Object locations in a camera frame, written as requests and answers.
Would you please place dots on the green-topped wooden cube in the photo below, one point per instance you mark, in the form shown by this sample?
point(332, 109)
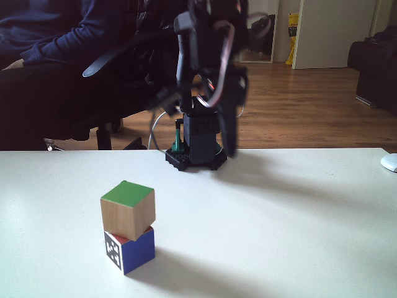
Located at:
point(127, 214)

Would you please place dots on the red and blue wooden cube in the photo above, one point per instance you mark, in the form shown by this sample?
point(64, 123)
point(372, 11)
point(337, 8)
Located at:
point(138, 251)

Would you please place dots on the person's hand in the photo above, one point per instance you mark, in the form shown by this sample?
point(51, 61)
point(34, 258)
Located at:
point(14, 64)

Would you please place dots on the green table clamp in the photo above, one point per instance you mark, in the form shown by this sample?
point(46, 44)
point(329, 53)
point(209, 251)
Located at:
point(178, 142)

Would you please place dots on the standing mirror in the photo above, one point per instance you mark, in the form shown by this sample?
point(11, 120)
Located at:
point(263, 37)

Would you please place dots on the yellow bag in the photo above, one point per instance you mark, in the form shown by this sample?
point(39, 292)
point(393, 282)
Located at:
point(293, 37)

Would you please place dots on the white door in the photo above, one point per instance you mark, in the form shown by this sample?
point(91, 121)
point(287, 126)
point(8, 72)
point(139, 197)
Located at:
point(332, 34)

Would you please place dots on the black office chair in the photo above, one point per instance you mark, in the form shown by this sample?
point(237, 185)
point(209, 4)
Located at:
point(102, 60)

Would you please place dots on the black sofa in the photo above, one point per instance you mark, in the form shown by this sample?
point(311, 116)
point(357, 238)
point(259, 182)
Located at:
point(375, 74)

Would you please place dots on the white computer mouse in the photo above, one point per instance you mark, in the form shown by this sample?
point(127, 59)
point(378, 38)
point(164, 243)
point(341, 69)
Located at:
point(389, 162)

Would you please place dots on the person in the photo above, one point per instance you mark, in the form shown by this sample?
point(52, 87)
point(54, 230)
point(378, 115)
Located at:
point(46, 93)

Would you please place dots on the gripper camera board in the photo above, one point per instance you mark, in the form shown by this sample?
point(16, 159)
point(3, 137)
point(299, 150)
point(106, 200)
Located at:
point(164, 101)

